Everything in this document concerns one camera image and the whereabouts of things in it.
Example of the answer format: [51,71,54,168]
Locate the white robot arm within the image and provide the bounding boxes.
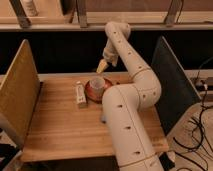
[102,22,164,171]

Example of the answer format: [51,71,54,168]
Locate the left wooden side panel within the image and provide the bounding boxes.
[0,39,40,149]

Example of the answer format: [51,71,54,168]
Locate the right dark side panel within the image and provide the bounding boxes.
[151,36,201,136]

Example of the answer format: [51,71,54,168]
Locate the black cables on floor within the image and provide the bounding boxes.
[172,56,213,171]

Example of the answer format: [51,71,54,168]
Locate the blue sponge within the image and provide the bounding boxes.
[101,114,106,123]

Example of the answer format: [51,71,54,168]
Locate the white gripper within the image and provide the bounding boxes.
[96,40,118,74]

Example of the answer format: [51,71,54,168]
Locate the copper round plate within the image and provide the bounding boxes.
[84,76,114,103]

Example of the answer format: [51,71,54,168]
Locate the wooden shelf rail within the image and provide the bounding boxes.
[0,11,213,33]

